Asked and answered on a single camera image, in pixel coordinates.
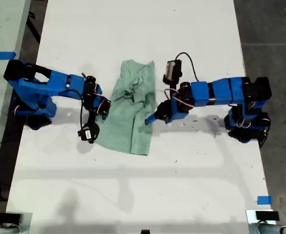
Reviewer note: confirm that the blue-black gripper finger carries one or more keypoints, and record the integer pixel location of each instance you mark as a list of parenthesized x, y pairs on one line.
[(152, 118), (104, 116), (167, 120)]

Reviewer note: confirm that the pale green T-shirt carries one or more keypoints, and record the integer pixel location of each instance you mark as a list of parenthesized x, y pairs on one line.
[(125, 109)]

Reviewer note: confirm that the blue-black robot arm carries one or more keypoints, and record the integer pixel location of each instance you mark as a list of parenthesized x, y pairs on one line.
[(218, 91), (47, 84)]

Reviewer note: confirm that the black stand leg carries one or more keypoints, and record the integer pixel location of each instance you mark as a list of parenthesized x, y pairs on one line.
[(34, 26)]

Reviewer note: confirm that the long blue tape strip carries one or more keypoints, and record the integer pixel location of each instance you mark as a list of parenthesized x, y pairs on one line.
[(1, 55)]

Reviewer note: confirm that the pale grey side table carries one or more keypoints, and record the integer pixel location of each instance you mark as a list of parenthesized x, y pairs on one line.
[(1, 36)]

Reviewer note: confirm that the square blue tape piece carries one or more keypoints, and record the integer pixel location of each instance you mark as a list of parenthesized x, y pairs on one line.
[(264, 200)]

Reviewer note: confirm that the silver metal plate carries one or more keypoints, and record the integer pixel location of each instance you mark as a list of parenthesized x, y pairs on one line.
[(250, 224), (27, 224)]

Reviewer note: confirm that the small black box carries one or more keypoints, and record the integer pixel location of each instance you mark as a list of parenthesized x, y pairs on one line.
[(267, 216), (10, 217)]

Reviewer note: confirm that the grey metal tube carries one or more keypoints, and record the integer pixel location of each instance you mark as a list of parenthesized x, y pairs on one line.
[(274, 229), (1, 230)]

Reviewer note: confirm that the black camera stalk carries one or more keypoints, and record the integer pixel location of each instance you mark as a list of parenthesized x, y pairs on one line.
[(174, 87), (91, 118)]

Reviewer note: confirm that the black camera box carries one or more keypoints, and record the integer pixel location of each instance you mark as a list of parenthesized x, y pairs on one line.
[(88, 133), (172, 70)]

